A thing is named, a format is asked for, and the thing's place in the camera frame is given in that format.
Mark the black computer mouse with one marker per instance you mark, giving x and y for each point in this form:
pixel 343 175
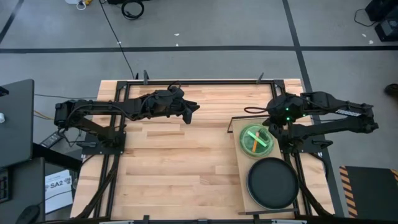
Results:
pixel 28 215

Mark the black equipment case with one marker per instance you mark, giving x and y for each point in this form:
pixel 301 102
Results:
pixel 384 9
pixel 388 31

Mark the person's shoe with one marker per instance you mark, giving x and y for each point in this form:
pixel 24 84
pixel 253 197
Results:
pixel 392 90

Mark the white printed paper sheet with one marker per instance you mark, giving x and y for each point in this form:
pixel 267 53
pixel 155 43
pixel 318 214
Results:
pixel 59 199

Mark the black round plate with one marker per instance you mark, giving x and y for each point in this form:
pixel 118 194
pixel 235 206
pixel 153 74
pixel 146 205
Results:
pixel 273 183

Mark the black yellow striped mat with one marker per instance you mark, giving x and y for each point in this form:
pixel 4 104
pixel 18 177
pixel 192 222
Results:
pixel 370 193

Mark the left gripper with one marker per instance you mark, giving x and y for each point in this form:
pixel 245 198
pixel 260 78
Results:
pixel 164 105

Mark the dark grey desk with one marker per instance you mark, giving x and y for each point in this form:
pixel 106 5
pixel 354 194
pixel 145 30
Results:
pixel 15 124

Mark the black keypad device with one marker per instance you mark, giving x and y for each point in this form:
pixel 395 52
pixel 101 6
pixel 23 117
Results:
pixel 4 186

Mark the white power adapter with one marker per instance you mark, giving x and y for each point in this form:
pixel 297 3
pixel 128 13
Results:
pixel 72 1

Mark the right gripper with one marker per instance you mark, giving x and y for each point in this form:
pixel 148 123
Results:
pixel 276 124

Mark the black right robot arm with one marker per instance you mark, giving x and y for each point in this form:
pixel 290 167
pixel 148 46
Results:
pixel 329 104

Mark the black desk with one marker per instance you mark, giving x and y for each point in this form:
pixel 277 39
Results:
pixel 28 186

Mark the black power brick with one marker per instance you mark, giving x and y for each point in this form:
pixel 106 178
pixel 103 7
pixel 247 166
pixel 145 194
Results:
pixel 51 140

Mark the white cup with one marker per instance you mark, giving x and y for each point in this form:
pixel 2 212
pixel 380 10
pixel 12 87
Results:
pixel 1 118

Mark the orange translucent plate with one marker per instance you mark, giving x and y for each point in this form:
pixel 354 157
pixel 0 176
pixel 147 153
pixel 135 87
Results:
pixel 255 146

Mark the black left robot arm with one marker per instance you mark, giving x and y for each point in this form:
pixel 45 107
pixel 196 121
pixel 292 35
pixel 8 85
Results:
pixel 102 107

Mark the black frame clamp post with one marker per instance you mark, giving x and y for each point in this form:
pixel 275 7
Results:
pixel 145 77
pixel 259 78
pixel 145 219
pixel 257 219

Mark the yellow plug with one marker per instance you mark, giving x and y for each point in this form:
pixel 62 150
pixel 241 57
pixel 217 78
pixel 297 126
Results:
pixel 88 2

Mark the wooden tray board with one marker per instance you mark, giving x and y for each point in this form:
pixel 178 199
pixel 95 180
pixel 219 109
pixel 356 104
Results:
pixel 242 161

